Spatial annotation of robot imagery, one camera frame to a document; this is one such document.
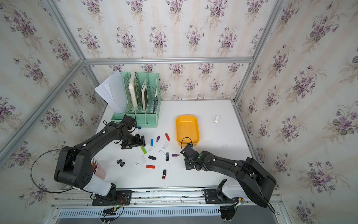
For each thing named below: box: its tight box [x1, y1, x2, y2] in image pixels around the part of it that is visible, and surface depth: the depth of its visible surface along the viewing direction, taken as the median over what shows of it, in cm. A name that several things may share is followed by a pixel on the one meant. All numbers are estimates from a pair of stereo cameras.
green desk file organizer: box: [110, 71, 162, 128], surface depth 106 cm
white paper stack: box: [94, 70, 128, 114], surface depth 98 cm
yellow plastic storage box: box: [175, 115, 201, 147], surface depth 103 cm
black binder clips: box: [116, 159, 126, 168], surface depth 86 cm
